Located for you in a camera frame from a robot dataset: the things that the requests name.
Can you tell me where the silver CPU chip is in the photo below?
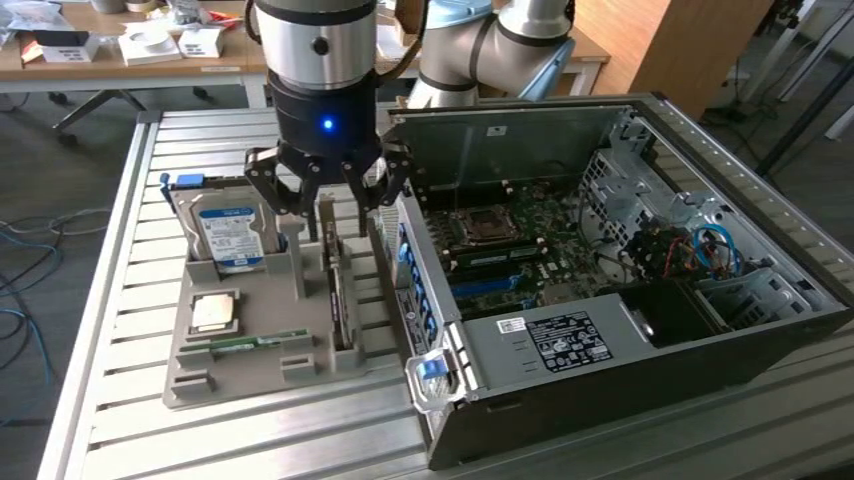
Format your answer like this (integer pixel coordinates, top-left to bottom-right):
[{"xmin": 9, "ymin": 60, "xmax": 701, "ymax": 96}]
[{"xmin": 189, "ymin": 294, "xmax": 235, "ymax": 332}]

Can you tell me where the small white box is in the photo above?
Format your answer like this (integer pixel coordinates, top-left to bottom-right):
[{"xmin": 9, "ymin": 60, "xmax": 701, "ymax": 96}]
[{"xmin": 177, "ymin": 27, "xmax": 226, "ymax": 59}]

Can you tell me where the black open PC case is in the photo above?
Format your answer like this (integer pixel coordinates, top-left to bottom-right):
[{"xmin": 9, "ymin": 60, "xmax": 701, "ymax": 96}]
[{"xmin": 365, "ymin": 92, "xmax": 854, "ymax": 471}]

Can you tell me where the dark metal frame post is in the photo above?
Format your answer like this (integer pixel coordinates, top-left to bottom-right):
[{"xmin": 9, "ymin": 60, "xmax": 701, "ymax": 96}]
[{"xmin": 753, "ymin": 59, "xmax": 854, "ymax": 176}]

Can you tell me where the blue SATA wire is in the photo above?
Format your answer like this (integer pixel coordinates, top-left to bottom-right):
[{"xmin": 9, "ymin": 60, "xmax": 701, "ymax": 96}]
[{"xmin": 690, "ymin": 224, "xmax": 746, "ymax": 281}]

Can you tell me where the coloured power wire bundle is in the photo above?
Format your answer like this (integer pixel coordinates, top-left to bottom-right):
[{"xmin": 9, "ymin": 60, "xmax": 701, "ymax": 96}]
[{"xmin": 640, "ymin": 229, "xmax": 709, "ymax": 281}]

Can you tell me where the black NVIDIA graphics card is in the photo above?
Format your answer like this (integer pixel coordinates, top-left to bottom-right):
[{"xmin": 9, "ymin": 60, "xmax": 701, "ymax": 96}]
[{"xmin": 315, "ymin": 192, "xmax": 366, "ymax": 352}]

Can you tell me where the grey floor cable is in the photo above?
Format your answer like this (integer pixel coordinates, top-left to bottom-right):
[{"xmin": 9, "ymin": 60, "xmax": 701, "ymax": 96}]
[{"xmin": 0, "ymin": 207, "xmax": 113, "ymax": 236}]

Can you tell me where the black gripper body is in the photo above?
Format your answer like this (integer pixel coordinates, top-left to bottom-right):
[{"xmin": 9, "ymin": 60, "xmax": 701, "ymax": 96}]
[{"xmin": 267, "ymin": 73, "xmax": 386, "ymax": 174}]

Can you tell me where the black desk leg with caster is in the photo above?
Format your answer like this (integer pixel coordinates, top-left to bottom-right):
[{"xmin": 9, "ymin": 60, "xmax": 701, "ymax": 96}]
[{"xmin": 50, "ymin": 88, "xmax": 150, "ymax": 147}]

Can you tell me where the CPU socket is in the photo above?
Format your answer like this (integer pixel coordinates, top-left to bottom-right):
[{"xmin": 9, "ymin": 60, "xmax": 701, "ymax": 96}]
[{"xmin": 453, "ymin": 205, "xmax": 520, "ymax": 246}]

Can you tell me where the blue case latch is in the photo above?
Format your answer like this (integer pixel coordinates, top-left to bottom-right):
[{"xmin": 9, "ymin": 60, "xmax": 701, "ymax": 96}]
[{"xmin": 413, "ymin": 357, "xmax": 448, "ymax": 387}]

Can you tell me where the hard disk in blue caddy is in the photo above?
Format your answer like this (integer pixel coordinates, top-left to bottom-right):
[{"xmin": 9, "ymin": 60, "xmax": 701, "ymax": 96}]
[{"xmin": 157, "ymin": 168, "xmax": 290, "ymax": 275}]

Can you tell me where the green motherboard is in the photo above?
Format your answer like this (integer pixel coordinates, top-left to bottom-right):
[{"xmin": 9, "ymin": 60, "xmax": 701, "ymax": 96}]
[{"xmin": 426, "ymin": 184, "xmax": 629, "ymax": 321}]

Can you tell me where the clear plastic bag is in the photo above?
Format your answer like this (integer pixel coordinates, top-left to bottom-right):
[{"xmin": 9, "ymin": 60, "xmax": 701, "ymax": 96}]
[{"xmin": 0, "ymin": 0, "xmax": 75, "ymax": 32}]

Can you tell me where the grey parts rack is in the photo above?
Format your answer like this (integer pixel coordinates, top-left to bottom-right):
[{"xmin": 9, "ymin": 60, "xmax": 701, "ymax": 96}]
[{"xmin": 162, "ymin": 212, "xmax": 376, "ymax": 410}]

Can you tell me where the wooden cabinet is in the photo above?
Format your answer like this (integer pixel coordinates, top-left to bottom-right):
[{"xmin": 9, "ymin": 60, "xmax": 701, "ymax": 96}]
[{"xmin": 573, "ymin": 0, "xmax": 780, "ymax": 121}]

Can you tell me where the white box with black lid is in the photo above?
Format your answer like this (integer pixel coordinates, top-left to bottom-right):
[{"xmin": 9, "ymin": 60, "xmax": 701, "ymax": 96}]
[{"xmin": 31, "ymin": 29, "xmax": 102, "ymax": 65}]

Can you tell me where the blue floor cable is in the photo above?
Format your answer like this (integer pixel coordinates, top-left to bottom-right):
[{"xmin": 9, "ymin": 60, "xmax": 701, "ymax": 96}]
[{"xmin": 0, "ymin": 219, "xmax": 63, "ymax": 426}]

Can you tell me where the white box with roll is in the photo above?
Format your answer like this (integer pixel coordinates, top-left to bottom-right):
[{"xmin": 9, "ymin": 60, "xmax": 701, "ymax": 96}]
[{"xmin": 117, "ymin": 20, "xmax": 185, "ymax": 67}]

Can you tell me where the silver metal drive cage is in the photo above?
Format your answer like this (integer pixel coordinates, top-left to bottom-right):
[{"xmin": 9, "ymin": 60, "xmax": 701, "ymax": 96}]
[{"xmin": 578, "ymin": 147, "xmax": 829, "ymax": 332}]

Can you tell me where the loose green RAM stick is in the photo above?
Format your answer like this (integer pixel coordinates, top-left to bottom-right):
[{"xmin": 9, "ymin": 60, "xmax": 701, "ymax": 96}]
[{"xmin": 181, "ymin": 328, "xmax": 313, "ymax": 354}]

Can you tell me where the brown cardboard box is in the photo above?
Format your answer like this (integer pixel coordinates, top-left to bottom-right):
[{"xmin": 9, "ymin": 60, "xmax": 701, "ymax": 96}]
[{"xmin": 393, "ymin": 0, "xmax": 429, "ymax": 35}]

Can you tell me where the grey power supply unit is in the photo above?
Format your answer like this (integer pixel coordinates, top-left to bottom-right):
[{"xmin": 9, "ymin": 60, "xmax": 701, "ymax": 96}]
[{"xmin": 462, "ymin": 293, "xmax": 654, "ymax": 392}]

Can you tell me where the white paper stack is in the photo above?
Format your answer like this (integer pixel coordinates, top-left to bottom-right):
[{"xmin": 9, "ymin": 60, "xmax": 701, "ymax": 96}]
[{"xmin": 374, "ymin": 22, "xmax": 424, "ymax": 62}]

